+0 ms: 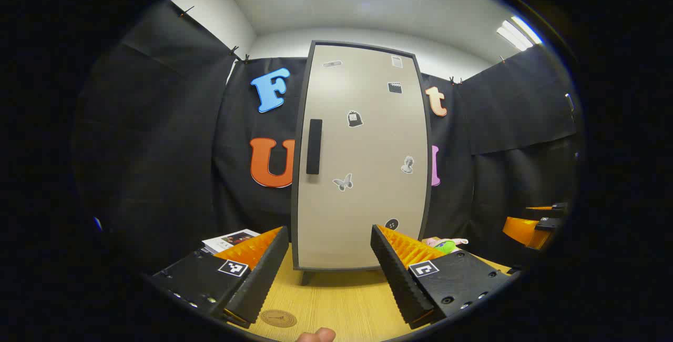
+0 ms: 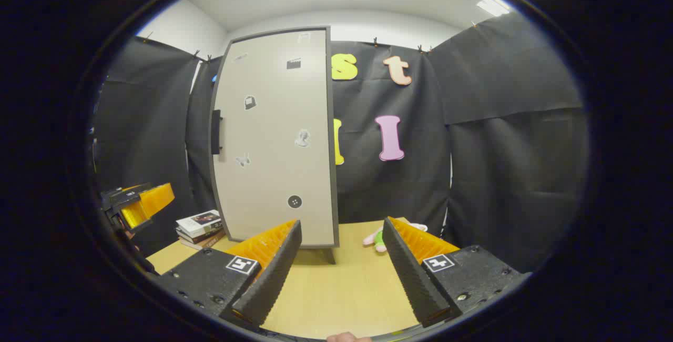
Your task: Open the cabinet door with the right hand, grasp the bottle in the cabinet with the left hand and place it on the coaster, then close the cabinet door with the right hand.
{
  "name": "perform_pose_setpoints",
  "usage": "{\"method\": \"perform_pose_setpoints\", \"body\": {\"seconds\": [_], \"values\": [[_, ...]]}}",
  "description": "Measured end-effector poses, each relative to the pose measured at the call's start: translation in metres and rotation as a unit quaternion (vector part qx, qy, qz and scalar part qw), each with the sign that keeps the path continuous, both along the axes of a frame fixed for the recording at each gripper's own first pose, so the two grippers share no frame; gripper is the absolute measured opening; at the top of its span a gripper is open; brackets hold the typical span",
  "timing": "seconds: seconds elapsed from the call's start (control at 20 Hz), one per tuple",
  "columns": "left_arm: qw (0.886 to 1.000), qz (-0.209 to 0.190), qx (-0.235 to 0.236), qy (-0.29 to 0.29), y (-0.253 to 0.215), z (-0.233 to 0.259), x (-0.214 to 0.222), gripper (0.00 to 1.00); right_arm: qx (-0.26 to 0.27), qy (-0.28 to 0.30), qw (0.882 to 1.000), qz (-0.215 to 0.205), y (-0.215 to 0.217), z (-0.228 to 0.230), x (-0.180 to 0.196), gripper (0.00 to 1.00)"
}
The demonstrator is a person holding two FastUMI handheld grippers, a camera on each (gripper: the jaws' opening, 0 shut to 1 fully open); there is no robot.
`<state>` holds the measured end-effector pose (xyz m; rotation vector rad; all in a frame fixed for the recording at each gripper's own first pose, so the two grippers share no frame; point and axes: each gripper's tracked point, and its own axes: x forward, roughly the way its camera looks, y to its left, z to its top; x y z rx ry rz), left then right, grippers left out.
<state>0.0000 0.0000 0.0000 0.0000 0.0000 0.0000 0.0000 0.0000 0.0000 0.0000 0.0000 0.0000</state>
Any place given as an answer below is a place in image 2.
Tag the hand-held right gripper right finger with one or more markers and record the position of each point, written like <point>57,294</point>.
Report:
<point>413,273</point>

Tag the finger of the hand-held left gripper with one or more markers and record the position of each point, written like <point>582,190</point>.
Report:
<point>155,199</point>

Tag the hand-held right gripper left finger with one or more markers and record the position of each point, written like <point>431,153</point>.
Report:
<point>276,271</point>

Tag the grey cabinet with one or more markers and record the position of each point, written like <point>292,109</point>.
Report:
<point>331,254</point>

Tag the beige cabinet door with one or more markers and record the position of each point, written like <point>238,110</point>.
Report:
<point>273,173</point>

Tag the white book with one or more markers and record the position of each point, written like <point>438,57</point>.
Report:
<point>197,220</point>

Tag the pink and green plush toy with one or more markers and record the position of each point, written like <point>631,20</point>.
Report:
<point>379,239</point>

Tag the dark book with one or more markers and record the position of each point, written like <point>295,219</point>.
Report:
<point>197,235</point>

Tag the brown book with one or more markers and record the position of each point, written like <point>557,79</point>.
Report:
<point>206,242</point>

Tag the black backdrop cloth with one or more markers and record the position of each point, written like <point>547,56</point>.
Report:
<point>499,173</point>

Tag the small ceiling light panel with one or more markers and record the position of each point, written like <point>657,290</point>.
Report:
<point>493,5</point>

